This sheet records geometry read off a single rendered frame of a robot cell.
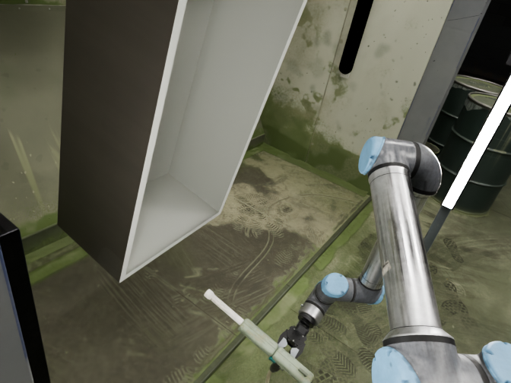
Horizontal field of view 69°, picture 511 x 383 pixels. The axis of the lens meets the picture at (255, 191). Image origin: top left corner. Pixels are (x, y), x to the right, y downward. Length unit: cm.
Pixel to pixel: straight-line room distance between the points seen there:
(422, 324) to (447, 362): 8
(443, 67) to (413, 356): 223
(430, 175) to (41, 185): 182
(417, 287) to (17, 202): 183
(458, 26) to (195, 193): 193
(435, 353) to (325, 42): 253
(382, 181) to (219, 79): 81
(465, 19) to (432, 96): 49
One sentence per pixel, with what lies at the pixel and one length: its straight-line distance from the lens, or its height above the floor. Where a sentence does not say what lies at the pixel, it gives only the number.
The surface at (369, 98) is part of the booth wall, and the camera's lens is 299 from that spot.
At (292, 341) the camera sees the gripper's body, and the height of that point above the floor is 35.
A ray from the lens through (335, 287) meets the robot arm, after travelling 145.
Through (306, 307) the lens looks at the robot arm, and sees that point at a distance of 154.
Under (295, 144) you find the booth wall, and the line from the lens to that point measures 334.
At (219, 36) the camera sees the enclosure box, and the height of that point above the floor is 124.
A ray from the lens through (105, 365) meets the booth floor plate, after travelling 176.
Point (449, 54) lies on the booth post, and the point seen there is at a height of 121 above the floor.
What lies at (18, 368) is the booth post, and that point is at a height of 111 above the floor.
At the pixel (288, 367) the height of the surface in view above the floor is 35.
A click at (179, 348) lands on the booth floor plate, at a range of 179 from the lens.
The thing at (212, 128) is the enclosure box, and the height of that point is 86.
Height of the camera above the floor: 152
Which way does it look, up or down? 32 degrees down
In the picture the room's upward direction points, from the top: 12 degrees clockwise
